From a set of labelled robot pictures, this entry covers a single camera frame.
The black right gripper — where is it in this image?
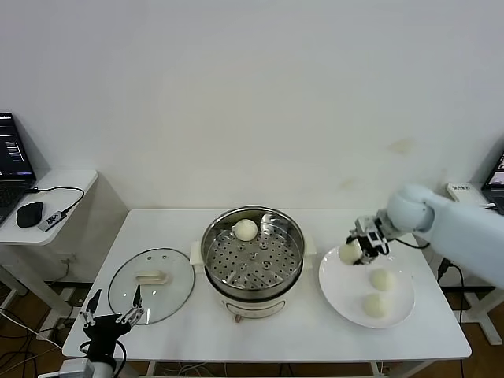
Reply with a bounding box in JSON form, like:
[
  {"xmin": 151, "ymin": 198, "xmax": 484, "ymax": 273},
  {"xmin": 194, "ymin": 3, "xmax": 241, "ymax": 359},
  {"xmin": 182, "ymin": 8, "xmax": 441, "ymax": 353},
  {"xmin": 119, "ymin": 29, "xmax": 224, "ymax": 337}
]
[{"xmin": 346, "ymin": 224, "xmax": 391, "ymax": 266}]

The round glass pot lid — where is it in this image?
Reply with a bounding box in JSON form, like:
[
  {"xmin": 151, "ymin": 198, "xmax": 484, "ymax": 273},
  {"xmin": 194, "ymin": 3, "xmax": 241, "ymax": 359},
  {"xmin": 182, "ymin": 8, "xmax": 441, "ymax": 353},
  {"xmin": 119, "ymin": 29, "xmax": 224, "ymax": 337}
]
[{"xmin": 107, "ymin": 246, "xmax": 197, "ymax": 326}]

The black usb cable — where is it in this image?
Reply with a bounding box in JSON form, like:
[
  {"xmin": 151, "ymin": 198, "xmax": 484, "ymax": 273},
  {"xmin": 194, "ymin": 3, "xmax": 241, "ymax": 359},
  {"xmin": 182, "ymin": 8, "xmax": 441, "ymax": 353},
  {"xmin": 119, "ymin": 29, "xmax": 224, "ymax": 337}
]
[{"xmin": 25, "ymin": 186, "xmax": 86, "ymax": 217}]

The black laptop with cables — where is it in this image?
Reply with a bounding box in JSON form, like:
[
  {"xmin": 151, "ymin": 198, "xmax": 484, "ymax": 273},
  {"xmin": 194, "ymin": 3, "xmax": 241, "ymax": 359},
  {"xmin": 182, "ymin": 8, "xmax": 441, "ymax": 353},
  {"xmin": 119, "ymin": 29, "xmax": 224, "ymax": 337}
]
[{"xmin": 480, "ymin": 149, "xmax": 504, "ymax": 216}]

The white electric cooking pot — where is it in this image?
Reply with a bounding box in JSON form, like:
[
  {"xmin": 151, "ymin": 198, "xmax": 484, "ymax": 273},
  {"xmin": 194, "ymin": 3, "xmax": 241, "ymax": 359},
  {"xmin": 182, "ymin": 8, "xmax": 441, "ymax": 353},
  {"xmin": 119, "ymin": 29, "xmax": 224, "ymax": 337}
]
[{"xmin": 190, "ymin": 234, "xmax": 318, "ymax": 324}]

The black laptop with dark screen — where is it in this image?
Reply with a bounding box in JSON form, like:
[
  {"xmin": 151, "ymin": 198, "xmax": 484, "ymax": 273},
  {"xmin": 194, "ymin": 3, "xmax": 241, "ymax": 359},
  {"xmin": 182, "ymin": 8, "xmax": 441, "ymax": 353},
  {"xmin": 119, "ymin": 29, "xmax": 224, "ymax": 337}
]
[{"xmin": 0, "ymin": 112, "xmax": 38, "ymax": 228}]

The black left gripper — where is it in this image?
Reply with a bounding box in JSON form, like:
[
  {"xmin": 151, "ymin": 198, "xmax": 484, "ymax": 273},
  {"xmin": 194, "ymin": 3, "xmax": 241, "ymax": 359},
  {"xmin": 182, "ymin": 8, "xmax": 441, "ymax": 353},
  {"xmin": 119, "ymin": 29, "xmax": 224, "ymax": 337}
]
[{"xmin": 78, "ymin": 283, "xmax": 146, "ymax": 361}]

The stainless steel steamer basket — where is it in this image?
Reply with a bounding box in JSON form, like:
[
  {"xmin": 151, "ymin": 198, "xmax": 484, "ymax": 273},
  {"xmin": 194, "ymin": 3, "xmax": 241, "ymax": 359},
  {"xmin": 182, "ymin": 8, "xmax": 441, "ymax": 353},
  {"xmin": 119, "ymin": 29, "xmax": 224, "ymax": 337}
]
[{"xmin": 201, "ymin": 204, "xmax": 306, "ymax": 291}]

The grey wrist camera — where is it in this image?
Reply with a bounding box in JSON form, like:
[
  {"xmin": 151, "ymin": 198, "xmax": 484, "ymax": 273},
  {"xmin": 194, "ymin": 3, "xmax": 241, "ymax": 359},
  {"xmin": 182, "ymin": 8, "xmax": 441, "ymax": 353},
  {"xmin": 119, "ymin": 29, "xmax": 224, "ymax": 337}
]
[
  {"xmin": 354, "ymin": 215, "xmax": 380, "ymax": 237},
  {"xmin": 58, "ymin": 358, "xmax": 95, "ymax": 378}
]

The white side table with mouse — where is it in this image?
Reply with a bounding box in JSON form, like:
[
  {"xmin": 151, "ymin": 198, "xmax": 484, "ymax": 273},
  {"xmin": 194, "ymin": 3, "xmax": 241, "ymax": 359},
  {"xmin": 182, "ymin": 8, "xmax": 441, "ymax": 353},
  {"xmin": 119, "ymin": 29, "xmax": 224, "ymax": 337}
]
[{"xmin": 0, "ymin": 169, "xmax": 131, "ymax": 330}]

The white steamed baozi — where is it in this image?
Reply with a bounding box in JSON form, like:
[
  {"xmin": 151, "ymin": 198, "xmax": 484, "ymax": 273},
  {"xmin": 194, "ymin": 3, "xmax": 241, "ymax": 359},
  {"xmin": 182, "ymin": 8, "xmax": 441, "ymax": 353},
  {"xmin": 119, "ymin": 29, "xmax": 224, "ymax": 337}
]
[
  {"xmin": 338, "ymin": 243, "xmax": 365, "ymax": 265},
  {"xmin": 234, "ymin": 218, "xmax": 259, "ymax": 242},
  {"xmin": 361, "ymin": 293, "xmax": 390, "ymax": 318},
  {"xmin": 369, "ymin": 269, "xmax": 397, "ymax": 293}
]

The grey usb hub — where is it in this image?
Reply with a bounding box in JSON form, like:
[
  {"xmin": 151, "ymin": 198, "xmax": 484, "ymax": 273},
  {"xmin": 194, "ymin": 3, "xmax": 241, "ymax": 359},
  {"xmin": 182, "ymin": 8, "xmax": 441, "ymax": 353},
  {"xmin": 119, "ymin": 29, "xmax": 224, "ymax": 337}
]
[{"xmin": 38, "ymin": 210, "xmax": 64, "ymax": 232}]

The black computer mouse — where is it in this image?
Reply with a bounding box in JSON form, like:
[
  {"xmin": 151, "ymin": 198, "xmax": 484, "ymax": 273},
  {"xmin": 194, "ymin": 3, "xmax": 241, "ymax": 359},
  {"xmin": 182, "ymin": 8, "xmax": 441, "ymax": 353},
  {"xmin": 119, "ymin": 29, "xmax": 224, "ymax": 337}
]
[{"xmin": 16, "ymin": 201, "xmax": 44, "ymax": 228}]

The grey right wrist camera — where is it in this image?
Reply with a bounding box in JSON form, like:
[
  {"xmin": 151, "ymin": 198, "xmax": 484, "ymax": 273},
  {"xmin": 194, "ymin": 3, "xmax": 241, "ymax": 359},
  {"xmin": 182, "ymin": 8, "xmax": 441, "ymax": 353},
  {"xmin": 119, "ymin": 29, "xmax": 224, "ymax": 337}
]
[{"xmin": 354, "ymin": 215, "xmax": 380, "ymax": 237}]

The white side table with label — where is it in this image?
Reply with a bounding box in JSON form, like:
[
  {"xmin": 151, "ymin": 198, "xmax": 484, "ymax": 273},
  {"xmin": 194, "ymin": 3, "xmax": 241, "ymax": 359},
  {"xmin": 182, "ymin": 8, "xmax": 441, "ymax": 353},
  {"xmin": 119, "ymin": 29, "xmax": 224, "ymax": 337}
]
[{"xmin": 409, "ymin": 181, "xmax": 504, "ymax": 347}]

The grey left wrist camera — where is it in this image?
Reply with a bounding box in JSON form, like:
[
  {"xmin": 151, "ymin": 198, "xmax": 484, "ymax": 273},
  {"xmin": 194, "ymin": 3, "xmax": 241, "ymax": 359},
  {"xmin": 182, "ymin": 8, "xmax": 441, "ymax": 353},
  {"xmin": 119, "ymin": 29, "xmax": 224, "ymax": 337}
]
[{"xmin": 58, "ymin": 358, "xmax": 95, "ymax": 378}]

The white round plate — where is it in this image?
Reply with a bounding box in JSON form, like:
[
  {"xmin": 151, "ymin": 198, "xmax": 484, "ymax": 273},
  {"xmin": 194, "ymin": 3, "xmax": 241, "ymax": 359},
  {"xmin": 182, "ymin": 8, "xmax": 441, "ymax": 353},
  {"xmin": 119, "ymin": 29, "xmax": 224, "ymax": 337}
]
[{"xmin": 317, "ymin": 243, "xmax": 417, "ymax": 330}]

